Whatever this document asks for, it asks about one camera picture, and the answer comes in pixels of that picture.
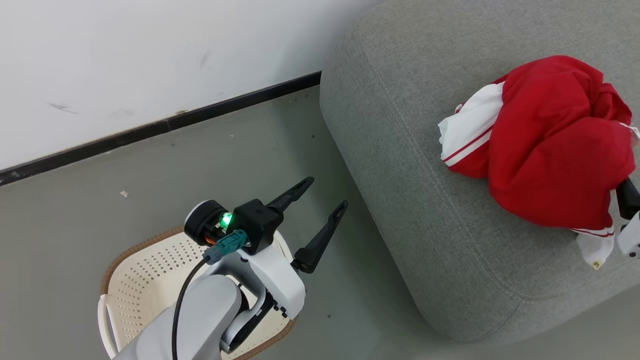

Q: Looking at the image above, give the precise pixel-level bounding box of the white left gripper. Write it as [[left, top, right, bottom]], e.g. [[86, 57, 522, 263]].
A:
[[238, 176, 349, 320]]

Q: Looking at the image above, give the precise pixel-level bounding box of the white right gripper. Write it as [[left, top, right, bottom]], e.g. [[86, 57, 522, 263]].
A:
[[615, 177, 640, 259]]

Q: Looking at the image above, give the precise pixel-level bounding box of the red and white garment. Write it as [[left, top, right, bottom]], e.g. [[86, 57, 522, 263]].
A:
[[438, 55, 640, 271]]

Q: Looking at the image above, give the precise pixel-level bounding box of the cream perforated laundry basket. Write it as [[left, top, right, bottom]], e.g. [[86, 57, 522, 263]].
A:
[[97, 226, 298, 360]]

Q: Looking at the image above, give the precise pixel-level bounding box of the grey fabric sofa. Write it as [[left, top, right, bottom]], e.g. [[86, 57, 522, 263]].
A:
[[319, 0, 640, 346]]

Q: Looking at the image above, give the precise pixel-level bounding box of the black baseboard strip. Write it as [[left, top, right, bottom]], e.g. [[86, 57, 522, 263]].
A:
[[0, 71, 322, 187]]

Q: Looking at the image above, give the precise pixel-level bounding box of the black cable teal plug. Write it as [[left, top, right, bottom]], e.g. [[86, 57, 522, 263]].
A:
[[171, 229, 249, 360]]

